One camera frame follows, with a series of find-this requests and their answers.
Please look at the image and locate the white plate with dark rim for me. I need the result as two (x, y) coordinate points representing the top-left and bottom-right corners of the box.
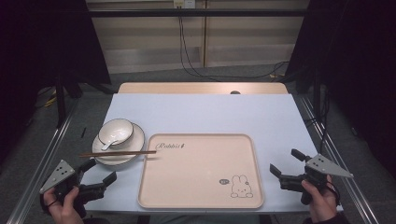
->
(92, 122), (147, 166)

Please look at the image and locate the black wall cable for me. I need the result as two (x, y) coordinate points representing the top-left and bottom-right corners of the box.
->
(177, 7), (290, 82)

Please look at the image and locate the white ceramic spoon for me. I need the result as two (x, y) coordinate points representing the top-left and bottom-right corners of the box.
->
(100, 136), (125, 152)

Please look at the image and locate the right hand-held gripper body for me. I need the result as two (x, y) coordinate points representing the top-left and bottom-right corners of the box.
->
(278, 153), (355, 206)

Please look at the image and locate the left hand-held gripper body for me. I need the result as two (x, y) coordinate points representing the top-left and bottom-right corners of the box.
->
(38, 159), (106, 218)

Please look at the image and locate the white table mat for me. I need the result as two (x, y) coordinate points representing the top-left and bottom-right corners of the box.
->
(81, 92), (344, 215)

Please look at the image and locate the black floor cable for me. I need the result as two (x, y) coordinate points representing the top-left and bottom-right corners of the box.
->
(304, 90), (332, 154)

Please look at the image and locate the yellow cable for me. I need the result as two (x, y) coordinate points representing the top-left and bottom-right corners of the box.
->
(43, 88), (59, 108)

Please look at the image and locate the metal floor rail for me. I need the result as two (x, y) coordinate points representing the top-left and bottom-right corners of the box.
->
(300, 95), (379, 224)
(6, 99), (79, 224)

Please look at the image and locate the brown wooden chopstick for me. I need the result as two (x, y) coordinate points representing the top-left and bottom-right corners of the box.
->
(78, 151), (148, 159)
(78, 150), (157, 157)

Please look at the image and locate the black stand post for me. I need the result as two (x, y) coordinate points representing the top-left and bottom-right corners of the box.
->
(54, 74), (68, 129)
(312, 70), (323, 119)

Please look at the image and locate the wooden table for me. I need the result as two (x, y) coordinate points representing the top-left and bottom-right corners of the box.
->
(117, 81), (290, 95)

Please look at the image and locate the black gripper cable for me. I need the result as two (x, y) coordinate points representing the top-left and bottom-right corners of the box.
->
(325, 180), (342, 207)

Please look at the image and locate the beige tray with rabbit print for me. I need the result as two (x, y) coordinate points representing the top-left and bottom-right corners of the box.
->
(137, 133), (265, 210)

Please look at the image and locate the dark curtain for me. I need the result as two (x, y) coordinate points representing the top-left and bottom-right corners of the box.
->
(285, 0), (396, 180)
(0, 0), (112, 162)

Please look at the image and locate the white bowl with dark rim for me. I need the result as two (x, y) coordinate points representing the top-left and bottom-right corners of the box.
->
(97, 118), (134, 147)

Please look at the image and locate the person's left hand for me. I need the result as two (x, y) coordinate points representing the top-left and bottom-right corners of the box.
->
(42, 186), (86, 224)

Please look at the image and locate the person's right hand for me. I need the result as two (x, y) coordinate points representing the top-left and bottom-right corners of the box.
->
(300, 174), (341, 224)

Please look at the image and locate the black horizontal frame bar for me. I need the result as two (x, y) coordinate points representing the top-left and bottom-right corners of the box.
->
(87, 8), (310, 19)

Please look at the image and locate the white wall socket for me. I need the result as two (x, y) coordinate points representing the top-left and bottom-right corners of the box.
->
(173, 0), (196, 9)

